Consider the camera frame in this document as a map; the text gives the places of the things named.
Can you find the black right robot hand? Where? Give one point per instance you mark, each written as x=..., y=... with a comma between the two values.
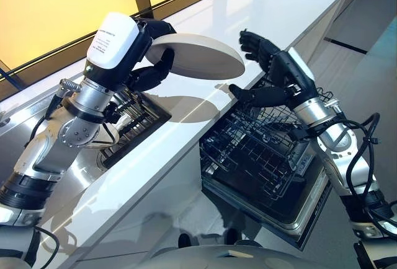
x=279, y=64

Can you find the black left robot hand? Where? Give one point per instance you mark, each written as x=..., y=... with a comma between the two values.
x=114, y=41

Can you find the white round plate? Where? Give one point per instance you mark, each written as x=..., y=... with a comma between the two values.
x=204, y=55

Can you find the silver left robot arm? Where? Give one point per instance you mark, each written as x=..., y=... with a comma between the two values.
x=62, y=135

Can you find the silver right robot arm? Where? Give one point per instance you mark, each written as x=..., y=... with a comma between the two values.
x=347, y=157

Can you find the open dishwasher door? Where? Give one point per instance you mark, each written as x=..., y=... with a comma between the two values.
x=279, y=201

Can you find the dish rack in sink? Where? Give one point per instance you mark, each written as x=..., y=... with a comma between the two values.
x=136, y=114

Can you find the round sink drain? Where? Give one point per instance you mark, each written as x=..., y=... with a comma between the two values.
x=104, y=161

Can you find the silver robot torso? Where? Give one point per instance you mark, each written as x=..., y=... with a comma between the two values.
x=248, y=258

